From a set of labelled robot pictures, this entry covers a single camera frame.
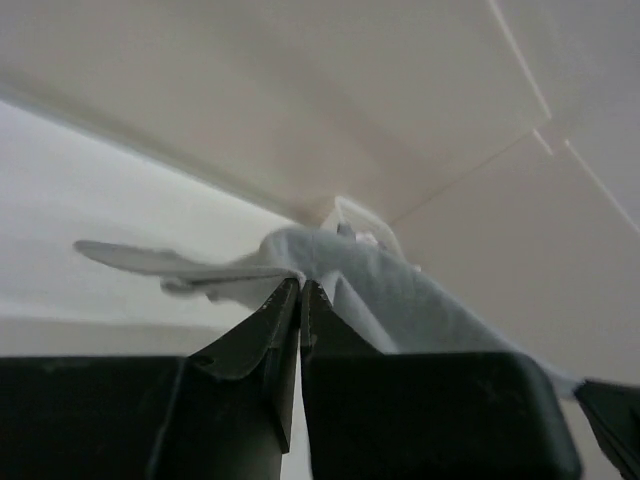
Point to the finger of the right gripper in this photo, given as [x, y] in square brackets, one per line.
[612, 411]

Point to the grey tank top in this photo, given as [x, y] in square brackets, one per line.
[386, 300]

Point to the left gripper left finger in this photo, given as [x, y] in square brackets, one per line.
[224, 412]

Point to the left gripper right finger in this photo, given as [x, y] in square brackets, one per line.
[490, 415]

